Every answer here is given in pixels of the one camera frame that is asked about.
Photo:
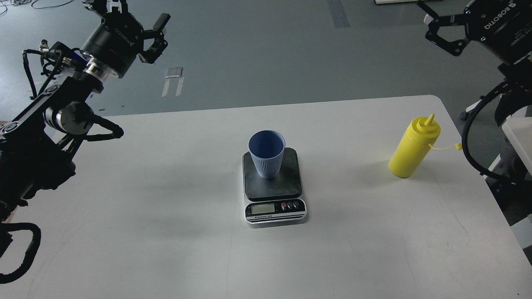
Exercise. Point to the black digital kitchen scale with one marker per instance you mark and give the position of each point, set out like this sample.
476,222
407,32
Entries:
274,202

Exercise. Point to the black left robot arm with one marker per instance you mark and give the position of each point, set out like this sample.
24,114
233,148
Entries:
38,146

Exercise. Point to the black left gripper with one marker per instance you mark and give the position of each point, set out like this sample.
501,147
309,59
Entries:
116,41

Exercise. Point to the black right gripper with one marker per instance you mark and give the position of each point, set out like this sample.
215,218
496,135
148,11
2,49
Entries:
501,26

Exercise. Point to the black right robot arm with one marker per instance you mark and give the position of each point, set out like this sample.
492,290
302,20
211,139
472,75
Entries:
507,180

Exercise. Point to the blue ribbed plastic cup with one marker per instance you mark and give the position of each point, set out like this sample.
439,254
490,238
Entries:
267,148

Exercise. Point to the yellow squeeze bottle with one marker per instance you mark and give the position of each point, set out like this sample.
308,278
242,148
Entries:
419,138

